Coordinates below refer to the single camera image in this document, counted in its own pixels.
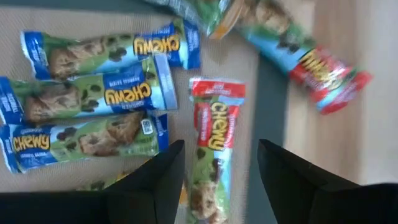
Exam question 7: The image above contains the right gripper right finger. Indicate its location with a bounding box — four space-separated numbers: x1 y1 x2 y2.
257 139 398 224

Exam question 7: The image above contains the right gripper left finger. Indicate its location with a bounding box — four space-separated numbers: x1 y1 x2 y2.
0 139 187 224

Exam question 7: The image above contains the blue-ended chewy granola bar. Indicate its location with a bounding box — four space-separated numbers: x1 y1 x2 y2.
20 18 202 81
0 111 170 174
0 54 178 125

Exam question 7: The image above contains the red-ended chewy granola bar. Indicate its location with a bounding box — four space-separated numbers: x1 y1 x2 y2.
186 77 247 224
239 0 373 116

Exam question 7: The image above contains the beige baking mat dark border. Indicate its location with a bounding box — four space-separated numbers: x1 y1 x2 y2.
0 0 290 224

